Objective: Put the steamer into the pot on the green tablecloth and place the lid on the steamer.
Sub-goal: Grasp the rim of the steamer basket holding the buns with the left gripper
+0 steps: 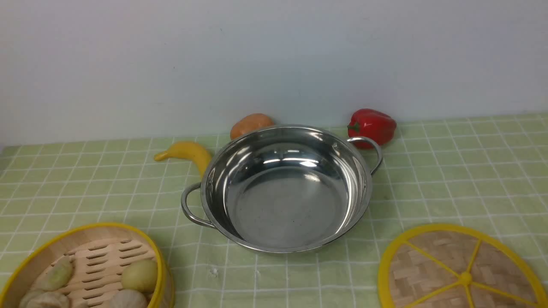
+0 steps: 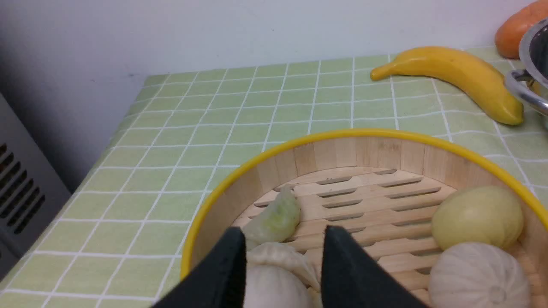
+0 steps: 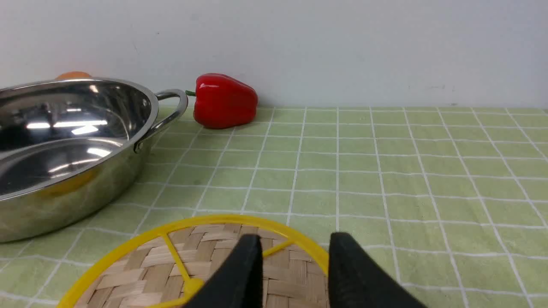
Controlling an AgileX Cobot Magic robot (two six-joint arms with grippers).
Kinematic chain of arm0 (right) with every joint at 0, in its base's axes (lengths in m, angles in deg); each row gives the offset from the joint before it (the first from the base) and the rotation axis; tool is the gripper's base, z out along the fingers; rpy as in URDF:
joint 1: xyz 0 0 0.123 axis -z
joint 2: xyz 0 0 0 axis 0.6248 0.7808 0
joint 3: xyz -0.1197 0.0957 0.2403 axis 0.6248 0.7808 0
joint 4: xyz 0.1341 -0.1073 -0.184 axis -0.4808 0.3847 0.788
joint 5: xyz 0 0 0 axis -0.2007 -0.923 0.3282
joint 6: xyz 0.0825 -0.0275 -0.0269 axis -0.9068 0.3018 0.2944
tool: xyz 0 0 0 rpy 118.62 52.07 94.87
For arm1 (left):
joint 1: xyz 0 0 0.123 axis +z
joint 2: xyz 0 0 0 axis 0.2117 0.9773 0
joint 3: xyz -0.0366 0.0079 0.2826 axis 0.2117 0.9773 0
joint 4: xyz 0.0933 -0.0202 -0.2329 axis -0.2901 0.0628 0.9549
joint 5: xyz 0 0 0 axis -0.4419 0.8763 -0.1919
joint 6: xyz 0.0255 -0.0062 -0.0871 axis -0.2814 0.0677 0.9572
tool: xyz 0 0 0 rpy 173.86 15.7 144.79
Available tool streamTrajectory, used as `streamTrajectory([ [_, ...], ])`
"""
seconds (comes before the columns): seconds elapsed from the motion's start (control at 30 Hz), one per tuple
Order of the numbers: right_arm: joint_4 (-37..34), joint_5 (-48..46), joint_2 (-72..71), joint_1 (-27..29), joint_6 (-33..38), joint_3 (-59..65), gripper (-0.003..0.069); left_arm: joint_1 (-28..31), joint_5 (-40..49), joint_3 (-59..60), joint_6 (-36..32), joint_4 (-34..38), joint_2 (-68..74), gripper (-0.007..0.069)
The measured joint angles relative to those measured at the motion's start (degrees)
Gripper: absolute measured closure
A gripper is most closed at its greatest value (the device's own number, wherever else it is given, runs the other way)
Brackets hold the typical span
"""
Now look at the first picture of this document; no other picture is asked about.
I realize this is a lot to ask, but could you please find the pale green dumpling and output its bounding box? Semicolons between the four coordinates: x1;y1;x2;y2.
34;256;74;292

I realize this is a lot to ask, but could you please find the green checkered tablecloth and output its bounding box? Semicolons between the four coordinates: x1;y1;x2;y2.
0;114;548;308

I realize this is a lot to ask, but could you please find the beige dumpling front left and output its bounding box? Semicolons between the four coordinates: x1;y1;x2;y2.
19;289;70;308

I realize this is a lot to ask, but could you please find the orange toy fruit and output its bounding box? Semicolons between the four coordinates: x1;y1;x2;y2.
230;113;274;140

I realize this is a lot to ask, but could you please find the beige dumpling front right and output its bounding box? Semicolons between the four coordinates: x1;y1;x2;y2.
108;289;148;308

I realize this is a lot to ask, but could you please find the bamboo steamer basket yellow rim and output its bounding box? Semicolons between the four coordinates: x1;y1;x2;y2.
1;223;176;308

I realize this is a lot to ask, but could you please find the stainless steel pot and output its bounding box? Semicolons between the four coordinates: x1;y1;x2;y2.
181;125;383;254

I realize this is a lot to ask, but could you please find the woven bamboo steamer lid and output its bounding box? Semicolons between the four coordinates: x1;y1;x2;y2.
377;224;547;308

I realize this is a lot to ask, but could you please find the round yellowish bun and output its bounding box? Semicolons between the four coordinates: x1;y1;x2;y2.
121;260;158;294

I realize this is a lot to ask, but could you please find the yellow toy banana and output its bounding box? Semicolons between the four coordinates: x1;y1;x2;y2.
153;142;213;177

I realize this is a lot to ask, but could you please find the red toy bell pepper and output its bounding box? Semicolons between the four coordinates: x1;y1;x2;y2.
348;109;397;146

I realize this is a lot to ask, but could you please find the beige dumpling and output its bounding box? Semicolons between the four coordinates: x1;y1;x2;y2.
19;289;70;308
108;289;148;308

